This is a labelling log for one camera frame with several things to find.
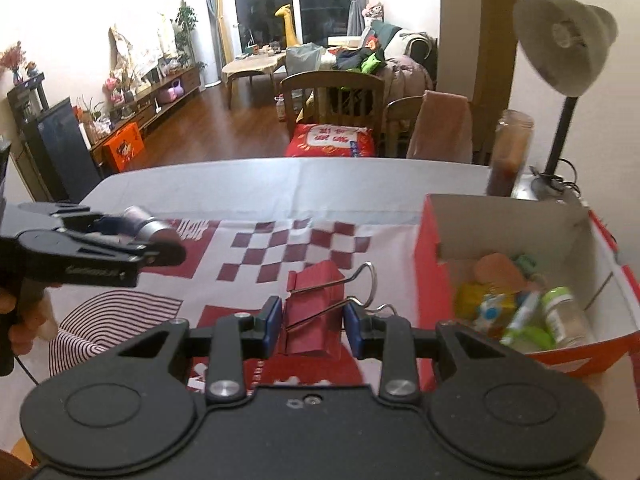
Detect grey plastic bag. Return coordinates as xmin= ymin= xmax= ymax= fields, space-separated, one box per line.
xmin=286 ymin=42 xmax=323 ymax=76

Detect red printed bag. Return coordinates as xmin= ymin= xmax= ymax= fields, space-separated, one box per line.
xmin=285 ymin=122 xmax=377 ymax=159

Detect bright green garment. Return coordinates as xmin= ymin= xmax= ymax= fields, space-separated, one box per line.
xmin=360 ymin=52 xmax=386 ymax=78

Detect glass tumbler with drink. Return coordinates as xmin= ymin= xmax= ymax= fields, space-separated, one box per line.
xmin=486 ymin=109 xmax=536 ymax=197

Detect clear jar with green lid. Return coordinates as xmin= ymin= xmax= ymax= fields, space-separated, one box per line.
xmin=541 ymin=286 xmax=596 ymax=348

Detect grey desk lamp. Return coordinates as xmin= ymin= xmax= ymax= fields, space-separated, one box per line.
xmin=513 ymin=0 xmax=619 ymax=201

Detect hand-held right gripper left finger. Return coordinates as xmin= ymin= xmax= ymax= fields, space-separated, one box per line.
xmin=117 ymin=295 xmax=283 ymax=403

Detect silver tube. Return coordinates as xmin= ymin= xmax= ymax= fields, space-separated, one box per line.
xmin=122 ymin=205 xmax=179 ymax=244

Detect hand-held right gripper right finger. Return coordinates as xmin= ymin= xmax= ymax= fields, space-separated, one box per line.
xmin=342 ymin=297 xmax=521 ymax=403

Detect large binder clip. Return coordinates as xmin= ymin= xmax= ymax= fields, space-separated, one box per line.
xmin=282 ymin=261 xmax=398 ymax=361

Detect white and blue figurine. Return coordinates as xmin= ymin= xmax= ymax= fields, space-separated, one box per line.
xmin=475 ymin=294 xmax=506 ymax=331

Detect green potted plant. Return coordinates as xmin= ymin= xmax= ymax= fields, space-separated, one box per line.
xmin=175 ymin=2 xmax=206 ymax=71

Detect glass balcony door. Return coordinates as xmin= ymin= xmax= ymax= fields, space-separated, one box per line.
xmin=230 ymin=0 xmax=351 ymax=56

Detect wooden coffee table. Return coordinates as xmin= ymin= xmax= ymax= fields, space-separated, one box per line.
xmin=221 ymin=52 xmax=288 ymax=108

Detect white tower air conditioner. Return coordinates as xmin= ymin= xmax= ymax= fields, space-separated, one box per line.
xmin=181 ymin=0 xmax=223 ymax=91

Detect wooden media cabinet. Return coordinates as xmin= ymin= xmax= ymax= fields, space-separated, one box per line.
xmin=90 ymin=67 xmax=203 ymax=161

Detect red cardboard box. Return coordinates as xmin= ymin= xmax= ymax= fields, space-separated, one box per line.
xmin=412 ymin=192 xmax=640 ymax=378

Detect black mini fridge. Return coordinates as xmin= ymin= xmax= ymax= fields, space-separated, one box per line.
xmin=37 ymin=97 xmax=103 ymax=202

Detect pink towel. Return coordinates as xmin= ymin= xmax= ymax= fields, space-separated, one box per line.
xmin=406 ymin=90 xmax=474 ymax=163

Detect person's left hand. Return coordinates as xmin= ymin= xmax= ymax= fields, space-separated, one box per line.
xmin=0 ymin=285 xmax=53 ymax=357

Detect pink artificial flowers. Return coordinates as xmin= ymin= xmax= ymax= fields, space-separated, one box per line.
xmin=0 ymin=42 xmax=28 ymax=86

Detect white pen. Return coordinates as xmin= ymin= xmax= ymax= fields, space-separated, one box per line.
xmin=499 ymin=290 xmax=543 ymax=347

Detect orange printed box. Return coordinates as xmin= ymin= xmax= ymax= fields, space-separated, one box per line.
xmin=102 ymin=122 xmax=146 ymax=171

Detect white wall hanging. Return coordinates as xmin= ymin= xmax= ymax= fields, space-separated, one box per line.
xmin=109 ymin=12 xmax=178 ymax=91

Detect black rack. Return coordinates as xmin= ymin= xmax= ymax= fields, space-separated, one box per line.
xmin=7 ymin=72 xmax=51 ymax=128

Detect yellow giraffe toy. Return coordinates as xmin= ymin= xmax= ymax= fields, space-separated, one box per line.
xmin=275 ymin=4 xmax=301 ymax=51

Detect sofa with cushions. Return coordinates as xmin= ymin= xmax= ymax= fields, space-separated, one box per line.
xmin=320 ymin=20 xmax=438 ymax=106

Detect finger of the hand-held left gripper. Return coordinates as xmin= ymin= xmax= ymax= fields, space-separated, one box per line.
xmin=17 ymin=202 xmax=128 ymax=238
xmin=60 ymin=227 xmax=187 ymax=273

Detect grey quilted coat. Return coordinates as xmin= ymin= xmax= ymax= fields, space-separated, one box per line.
xmin=377 ymin=55 xmax=433 ymax=106

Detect small yellow carton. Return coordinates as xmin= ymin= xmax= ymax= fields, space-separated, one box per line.
xmin=454 ymin=282 xmax=516 ymax=333

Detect wooden dining chair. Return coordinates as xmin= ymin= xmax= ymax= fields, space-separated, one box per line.
xmin=279 ymin=71 xmax=386 ymax=146
xmin=382 ymin=95 xmax=426 ymax=158

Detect black lamp cable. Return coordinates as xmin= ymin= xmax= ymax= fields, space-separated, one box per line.
xmin=530 ymin=157 xmax=583 ymax=196

